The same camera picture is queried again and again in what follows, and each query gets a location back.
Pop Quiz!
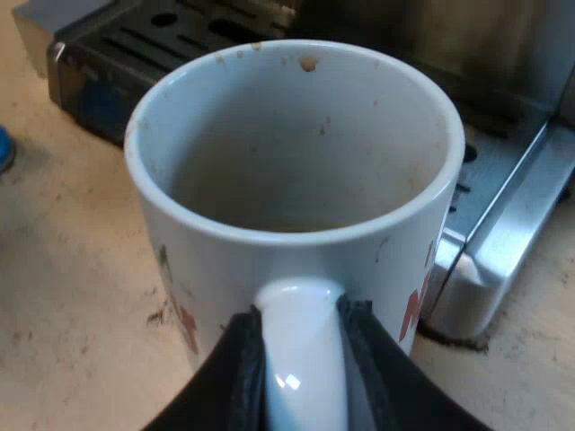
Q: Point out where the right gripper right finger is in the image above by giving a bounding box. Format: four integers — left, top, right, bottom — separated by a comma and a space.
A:
335, 294, 459, 431

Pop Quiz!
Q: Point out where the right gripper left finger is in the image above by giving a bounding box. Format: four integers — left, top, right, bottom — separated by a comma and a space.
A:
142, 304, 273, 431

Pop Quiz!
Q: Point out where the white mug with red and black print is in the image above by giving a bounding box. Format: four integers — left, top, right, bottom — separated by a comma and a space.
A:
123, 39, 466, 431

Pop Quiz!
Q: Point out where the steel espresso machine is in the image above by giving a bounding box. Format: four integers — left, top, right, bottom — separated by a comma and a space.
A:
12, 0, 575, 342

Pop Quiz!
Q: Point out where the bright blue tamper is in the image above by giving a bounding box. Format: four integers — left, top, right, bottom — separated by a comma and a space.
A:
0, 125, 18, 174

